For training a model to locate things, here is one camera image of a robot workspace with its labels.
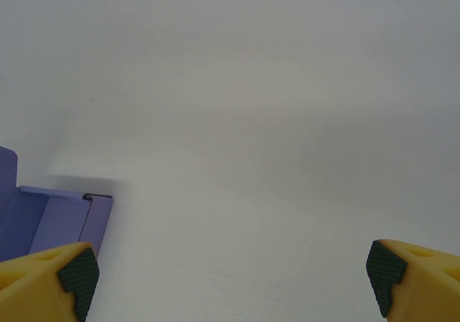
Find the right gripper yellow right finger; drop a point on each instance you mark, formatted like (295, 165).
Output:
(424, 286)

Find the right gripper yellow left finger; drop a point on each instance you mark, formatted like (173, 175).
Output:
(32, 289)

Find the purple cardboard box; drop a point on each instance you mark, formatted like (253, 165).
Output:
(61, 221)

